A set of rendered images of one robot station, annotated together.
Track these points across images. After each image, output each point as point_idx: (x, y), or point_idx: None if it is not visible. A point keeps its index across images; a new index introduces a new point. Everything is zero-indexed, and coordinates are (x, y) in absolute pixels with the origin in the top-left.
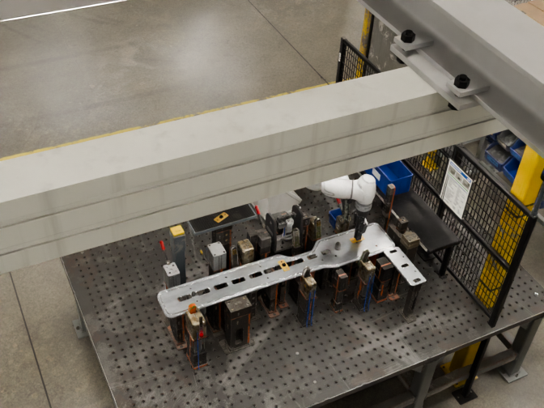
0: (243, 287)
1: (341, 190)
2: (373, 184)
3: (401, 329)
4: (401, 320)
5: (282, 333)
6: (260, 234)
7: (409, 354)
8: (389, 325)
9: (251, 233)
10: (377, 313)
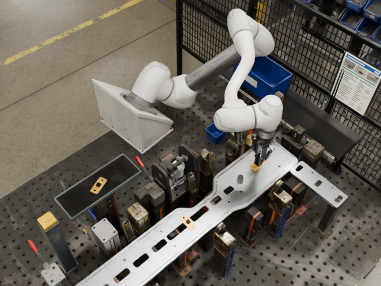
0: (149, 269)
1: (242, 122)
2: (281, 106)
3: (323, 247)
4: (319, 236)
5: None
6: (150, 190)
7: (342, 277)
8: (309, 245)
9: (140, 194)
10: (292, 235)
